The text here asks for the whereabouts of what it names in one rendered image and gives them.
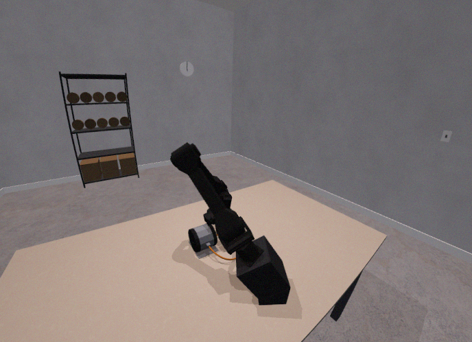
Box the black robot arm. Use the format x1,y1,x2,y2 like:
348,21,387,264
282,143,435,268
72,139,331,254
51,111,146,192
170,143,263,267

